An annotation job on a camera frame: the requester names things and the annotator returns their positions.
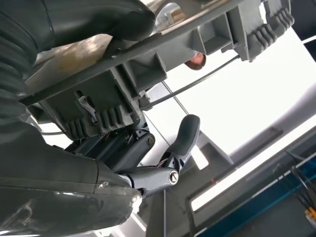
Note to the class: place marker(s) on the small ceiling light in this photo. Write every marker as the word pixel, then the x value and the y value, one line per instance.
pixel 200 158

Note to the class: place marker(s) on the blue metal beam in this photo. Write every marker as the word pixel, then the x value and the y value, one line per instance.
pixel 259 202

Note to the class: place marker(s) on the long ceiling light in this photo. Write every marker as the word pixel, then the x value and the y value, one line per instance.
pixel 246 166

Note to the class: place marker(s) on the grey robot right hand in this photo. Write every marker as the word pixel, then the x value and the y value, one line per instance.
pixel 49 173

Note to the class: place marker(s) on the person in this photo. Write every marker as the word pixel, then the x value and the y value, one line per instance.
pixel 196 62

